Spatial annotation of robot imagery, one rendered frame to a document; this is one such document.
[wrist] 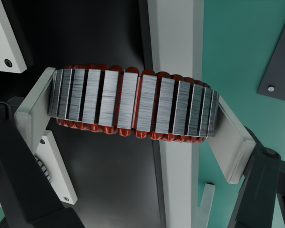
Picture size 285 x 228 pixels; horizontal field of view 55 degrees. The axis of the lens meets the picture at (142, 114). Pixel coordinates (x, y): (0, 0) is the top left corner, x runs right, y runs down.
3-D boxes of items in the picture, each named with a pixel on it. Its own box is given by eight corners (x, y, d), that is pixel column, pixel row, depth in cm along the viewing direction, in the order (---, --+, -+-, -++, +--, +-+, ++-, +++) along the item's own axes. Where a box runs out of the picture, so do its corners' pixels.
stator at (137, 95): (35, 47, 13) (24, 126, 13) (255, 82, 14) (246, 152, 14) (67, 78, 24) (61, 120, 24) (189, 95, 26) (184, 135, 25)
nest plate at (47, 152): (51, 130, 37) (45, 136, 36) (78, 199, 46) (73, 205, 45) (-29, 114, 42) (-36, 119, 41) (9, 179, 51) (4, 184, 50)
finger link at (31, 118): (30, 165, 14) (15, 163, 14) (55, 106, 20) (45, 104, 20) (30, 114, 13) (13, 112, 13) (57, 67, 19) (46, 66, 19)
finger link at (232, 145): (244, 141, 15) (258, 143, 15) (209, 90, 21) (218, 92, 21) (226, 184, 16) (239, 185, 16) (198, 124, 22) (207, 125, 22)
